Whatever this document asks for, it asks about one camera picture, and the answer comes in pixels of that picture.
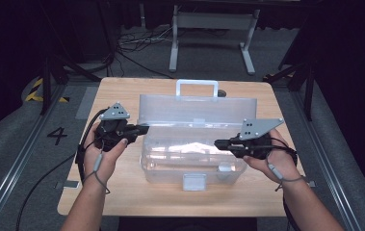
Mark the person's right hand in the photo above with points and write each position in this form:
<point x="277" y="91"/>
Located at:
<point x="282" y="163"/>

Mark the grey metal table frame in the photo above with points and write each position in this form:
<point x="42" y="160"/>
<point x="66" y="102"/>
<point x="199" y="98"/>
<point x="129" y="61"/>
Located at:
<point x="213" y="20"/>

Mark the person's left hand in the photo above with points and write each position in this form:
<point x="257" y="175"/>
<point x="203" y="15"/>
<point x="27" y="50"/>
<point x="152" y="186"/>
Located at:
<point x="101" y="166"/>

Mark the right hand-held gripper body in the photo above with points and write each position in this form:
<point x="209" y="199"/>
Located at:
<point x="254" y="146"/>

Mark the yellow black hazard tape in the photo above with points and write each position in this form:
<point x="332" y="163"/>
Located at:
<point x="32" y="95"/>

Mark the black metal stand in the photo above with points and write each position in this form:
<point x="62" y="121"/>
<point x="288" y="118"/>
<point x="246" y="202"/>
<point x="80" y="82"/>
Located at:
<point x="309" y="83"/>
<point x="46" y="86"/>

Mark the clear plastic storage box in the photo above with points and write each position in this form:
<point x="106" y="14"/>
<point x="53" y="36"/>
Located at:
<point x="189" y="160"/>

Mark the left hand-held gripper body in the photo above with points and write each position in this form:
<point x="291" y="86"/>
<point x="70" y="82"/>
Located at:
<point x="111" y="134"/>

